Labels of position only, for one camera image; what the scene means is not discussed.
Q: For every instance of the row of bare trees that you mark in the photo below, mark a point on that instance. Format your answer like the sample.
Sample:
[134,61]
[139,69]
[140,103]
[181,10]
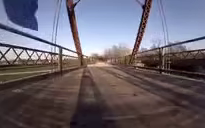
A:
[116,53]

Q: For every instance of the lattice metal bridge railing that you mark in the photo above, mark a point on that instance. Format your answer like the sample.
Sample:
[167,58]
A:
[161,58]
[60,60]

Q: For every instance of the rusty steel bridge truss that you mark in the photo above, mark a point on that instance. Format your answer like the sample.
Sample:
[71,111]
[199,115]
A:
[73,26]

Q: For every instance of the wooden plank bridge deck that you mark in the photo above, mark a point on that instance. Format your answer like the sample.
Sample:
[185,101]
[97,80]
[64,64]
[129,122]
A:
[130,103]

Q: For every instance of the flat grassy ground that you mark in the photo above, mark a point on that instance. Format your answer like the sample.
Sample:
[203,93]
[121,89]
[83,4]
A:
[16,75]

